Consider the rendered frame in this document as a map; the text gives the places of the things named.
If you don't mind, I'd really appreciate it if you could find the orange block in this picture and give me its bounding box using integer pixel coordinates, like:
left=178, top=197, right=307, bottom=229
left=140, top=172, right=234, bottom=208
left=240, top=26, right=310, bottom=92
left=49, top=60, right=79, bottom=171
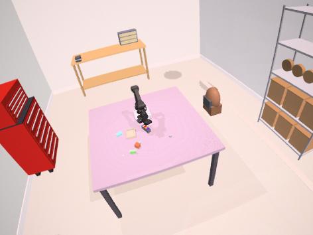
left=134, top=142, right=141, bottom=149

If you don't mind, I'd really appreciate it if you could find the beige rectangular tray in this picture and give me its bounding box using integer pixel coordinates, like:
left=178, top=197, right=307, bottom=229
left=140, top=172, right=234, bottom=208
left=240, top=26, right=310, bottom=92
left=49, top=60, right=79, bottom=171
left=125, top=128, right=136, bottom=139

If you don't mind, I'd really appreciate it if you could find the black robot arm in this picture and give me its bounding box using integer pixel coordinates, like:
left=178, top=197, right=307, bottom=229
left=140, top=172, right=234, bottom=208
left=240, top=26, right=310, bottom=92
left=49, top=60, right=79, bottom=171
left=130, top=85, right=148, bottom=123

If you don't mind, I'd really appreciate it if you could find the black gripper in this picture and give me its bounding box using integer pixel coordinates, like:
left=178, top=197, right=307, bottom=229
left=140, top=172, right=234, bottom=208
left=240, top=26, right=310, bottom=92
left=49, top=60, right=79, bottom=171
left=137, top=114, right=152, bottom=126

